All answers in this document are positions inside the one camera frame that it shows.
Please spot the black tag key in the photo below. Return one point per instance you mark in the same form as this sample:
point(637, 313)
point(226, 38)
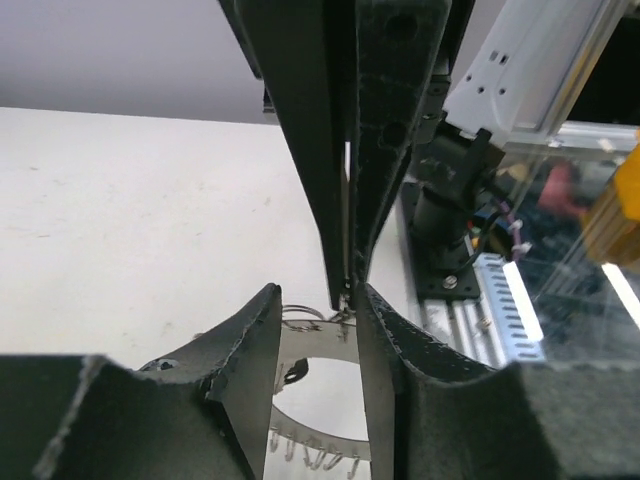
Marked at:
point(296, 372)

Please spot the metal disc with keyrings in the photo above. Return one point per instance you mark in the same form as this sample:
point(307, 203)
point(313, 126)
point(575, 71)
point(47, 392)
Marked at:
point(317, 427)

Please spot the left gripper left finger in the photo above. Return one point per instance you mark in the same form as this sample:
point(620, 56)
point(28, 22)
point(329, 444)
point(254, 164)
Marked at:
point(201, 411)

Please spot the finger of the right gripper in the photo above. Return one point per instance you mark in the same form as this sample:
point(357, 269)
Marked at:
point(301, 52)
point(397, 43)

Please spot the white slotted cable duct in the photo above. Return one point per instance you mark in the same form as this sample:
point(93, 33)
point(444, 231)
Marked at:
point(512, 314)

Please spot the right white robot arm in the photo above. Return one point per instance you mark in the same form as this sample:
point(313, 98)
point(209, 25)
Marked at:
point(354, 88)

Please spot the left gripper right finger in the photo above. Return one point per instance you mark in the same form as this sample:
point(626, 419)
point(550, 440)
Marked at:
point(433, 413)

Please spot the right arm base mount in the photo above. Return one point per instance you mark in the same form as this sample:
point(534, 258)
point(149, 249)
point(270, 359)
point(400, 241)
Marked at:
point(439, 259)

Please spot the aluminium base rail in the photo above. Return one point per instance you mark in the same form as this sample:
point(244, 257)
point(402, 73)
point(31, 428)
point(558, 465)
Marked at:
point(469, 325)

